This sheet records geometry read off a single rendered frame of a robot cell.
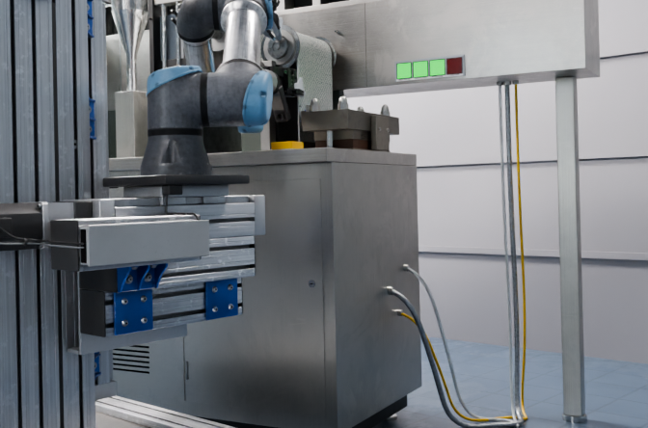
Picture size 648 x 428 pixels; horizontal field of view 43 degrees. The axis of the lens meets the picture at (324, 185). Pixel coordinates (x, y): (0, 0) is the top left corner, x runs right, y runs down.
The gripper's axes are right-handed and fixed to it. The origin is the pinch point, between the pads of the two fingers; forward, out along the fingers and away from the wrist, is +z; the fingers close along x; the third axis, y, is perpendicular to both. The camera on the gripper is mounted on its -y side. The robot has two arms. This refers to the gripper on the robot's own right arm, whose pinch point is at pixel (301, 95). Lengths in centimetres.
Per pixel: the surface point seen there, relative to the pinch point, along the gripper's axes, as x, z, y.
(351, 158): -26.0, -16.6, -21.8
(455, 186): 8, 172, -30
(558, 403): -65, 68, -109
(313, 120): -8.1, -6.4, -9.1
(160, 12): 47, -12, 31
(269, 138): 7.9, -7.1, -13.7
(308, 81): -0.3, 4.4, 5.1
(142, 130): 74, 8, -7
